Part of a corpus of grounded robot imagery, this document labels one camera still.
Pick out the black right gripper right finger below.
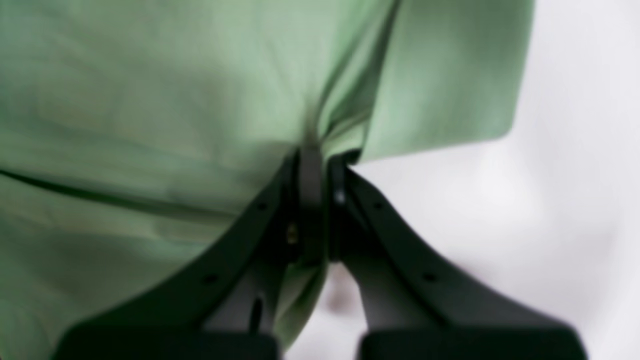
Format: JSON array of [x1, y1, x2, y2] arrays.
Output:
[[327, 152, 588, 360]]

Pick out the green polo t-shirt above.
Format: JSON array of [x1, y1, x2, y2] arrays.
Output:
[[0, 0, 535, 360]]

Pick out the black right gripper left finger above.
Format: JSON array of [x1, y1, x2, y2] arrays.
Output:
[[53, 146, 326, 360]]

